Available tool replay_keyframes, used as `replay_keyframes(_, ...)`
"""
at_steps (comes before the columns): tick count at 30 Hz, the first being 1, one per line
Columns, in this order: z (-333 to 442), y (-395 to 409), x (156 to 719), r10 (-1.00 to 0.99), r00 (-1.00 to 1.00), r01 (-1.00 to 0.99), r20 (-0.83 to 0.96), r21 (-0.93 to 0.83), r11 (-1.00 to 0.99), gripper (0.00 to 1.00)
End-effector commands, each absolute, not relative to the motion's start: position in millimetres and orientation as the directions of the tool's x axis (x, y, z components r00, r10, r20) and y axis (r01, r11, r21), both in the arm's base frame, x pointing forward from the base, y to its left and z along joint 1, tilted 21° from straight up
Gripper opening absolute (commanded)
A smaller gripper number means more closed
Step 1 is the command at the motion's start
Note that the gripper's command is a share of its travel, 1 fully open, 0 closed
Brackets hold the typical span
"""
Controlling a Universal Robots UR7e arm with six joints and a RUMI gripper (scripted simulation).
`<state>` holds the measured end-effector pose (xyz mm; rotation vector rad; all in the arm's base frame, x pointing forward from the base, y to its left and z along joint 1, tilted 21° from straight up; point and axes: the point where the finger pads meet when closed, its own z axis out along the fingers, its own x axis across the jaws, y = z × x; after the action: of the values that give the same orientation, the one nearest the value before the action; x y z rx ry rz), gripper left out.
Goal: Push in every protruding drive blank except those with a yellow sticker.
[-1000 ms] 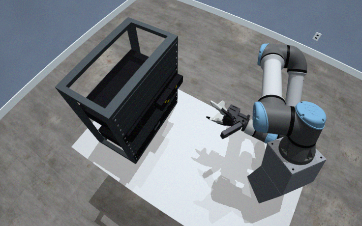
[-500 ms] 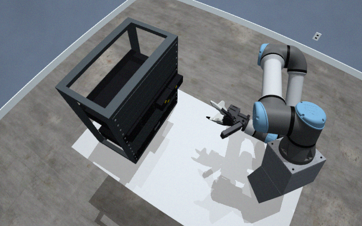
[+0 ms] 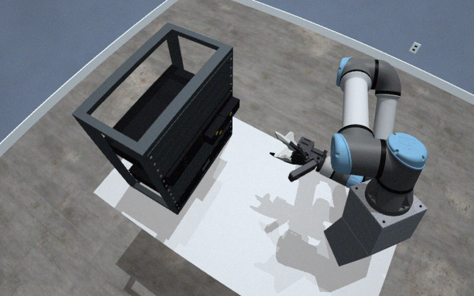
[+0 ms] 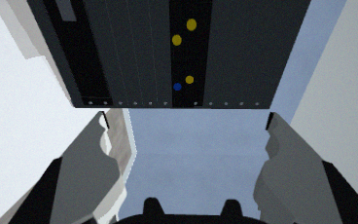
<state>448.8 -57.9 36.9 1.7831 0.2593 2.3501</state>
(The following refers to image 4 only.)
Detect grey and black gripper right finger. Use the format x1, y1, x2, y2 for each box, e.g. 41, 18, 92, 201
253, 112, 358, 224

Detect black metal server rack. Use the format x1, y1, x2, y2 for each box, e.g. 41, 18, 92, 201
26, 0, 311, 109

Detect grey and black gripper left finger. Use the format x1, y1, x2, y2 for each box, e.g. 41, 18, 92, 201
8, 111, 126, 224

